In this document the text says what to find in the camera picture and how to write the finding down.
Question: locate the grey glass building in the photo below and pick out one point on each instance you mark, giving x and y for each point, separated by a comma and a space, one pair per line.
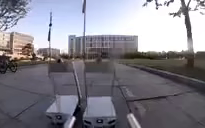
103, 45

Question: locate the low distant building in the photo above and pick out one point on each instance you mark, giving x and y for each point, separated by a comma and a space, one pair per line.
49, 52

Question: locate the row of bushes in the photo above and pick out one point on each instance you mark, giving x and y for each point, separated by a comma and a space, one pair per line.
156, 54

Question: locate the robot's own part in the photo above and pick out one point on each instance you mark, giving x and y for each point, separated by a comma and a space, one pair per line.
70, 122
133, 121

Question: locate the grass strip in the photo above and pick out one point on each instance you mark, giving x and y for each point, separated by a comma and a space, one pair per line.
170, 65

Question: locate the concrete kerb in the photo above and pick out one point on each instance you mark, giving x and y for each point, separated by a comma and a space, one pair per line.
176, 77

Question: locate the grey paved plaza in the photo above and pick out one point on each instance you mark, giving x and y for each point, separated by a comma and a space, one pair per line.
30, 93

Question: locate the tall thin tree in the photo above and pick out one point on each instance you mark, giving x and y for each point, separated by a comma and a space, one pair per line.
188, 33

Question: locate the pale block building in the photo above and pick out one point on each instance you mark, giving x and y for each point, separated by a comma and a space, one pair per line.
13, 41

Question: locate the parked bicycle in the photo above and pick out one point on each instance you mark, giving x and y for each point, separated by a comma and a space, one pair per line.
5, 65

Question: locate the bare tree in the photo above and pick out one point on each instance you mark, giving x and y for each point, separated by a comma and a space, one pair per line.
0, 15

